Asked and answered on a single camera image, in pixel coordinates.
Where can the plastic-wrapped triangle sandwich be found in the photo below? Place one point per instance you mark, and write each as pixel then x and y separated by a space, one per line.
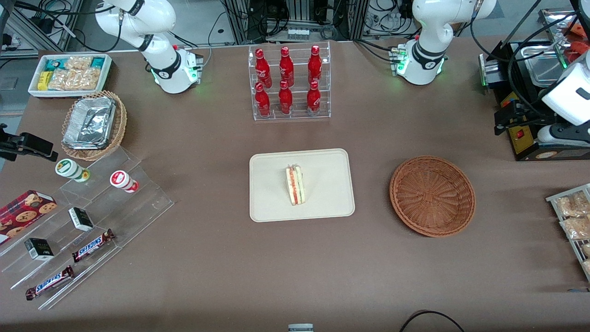
pixel 296 186

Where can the tray of packaged pastries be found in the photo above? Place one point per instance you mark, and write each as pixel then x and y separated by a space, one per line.
pixel 553 199

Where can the wicker basket holding foil trays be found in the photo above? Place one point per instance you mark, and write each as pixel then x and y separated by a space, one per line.
pixel 120 124

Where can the empty round brown wicker basket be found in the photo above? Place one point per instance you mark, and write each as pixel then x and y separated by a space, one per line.
pixel 433 198

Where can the cream rectangular plastic tray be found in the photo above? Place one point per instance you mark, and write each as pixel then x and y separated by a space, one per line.
pixel 327 184

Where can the black food warmer yellow panel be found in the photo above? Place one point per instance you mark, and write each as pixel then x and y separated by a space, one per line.
pixel 518 138

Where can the white cup green label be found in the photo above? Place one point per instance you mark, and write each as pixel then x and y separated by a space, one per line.
pixel 69 168

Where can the stainless steel pan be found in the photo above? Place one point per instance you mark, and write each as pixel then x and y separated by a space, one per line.
pixel 541 64

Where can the stack of foil trays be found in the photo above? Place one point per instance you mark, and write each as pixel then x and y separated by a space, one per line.
pixel 90 122

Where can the white rectangular snack bin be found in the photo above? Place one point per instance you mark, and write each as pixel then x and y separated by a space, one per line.
pixel 34 90

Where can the yellow snack pack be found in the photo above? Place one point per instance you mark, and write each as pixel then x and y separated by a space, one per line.
pixel 44 80

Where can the red chocolate chip cookie box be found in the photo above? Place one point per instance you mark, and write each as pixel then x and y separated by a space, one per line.
pixel 23 212

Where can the large clear cracker bag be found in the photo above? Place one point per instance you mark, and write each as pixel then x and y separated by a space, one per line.
pixel 73 79

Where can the small black carton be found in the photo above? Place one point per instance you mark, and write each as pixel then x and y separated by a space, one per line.
pixel 39 249
pixel 80 219

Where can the teal snack pack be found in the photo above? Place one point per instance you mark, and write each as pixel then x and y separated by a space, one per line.
pixel 97 62
pixel 54 63

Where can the white cup red label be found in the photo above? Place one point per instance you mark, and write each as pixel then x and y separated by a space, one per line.
pixel 122 180

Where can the small clear cracker bag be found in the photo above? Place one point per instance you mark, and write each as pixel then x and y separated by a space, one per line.
pixel 78 62

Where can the Snickers chocolate bar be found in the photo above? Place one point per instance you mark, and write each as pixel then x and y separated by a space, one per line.
pixel 50 282
pixel 92 245

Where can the clear acrylic stepped display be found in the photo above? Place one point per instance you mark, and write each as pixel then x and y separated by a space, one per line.
pixel 138 203

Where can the blue tape strip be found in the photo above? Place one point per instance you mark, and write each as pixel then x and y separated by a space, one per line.
pixel 580 290

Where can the red cola bottle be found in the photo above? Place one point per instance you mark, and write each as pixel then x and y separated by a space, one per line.
pixel 286 67
pixel 313 97
pixel 263 69
pixel 285 97
pixel 315 64
pixel 262 99

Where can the clear acrylic bottle rack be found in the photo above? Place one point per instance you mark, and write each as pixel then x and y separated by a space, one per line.
pixel 295 115

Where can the white power strip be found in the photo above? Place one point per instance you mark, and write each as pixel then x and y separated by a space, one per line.
pixel 297 34

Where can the small grey device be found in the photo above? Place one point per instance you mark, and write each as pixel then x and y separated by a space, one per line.
pixel 300 328

